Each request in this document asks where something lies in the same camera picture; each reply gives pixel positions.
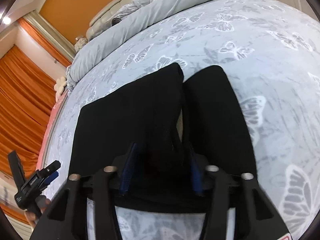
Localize black pants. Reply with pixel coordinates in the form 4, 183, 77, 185
69, 63, 257, 213

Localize left hand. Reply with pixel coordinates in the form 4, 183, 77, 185
24, 195, 52, 230

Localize orange curtain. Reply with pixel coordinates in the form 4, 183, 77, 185
0, 17, 73, 225

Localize white plush toy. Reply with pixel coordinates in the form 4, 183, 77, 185
54, 76, 67, 101

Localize grey butterfly bedspread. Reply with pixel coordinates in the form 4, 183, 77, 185
31, 0, 319, 239

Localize beige tufted headboard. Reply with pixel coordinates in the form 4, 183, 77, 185
86, 0, 133, 40

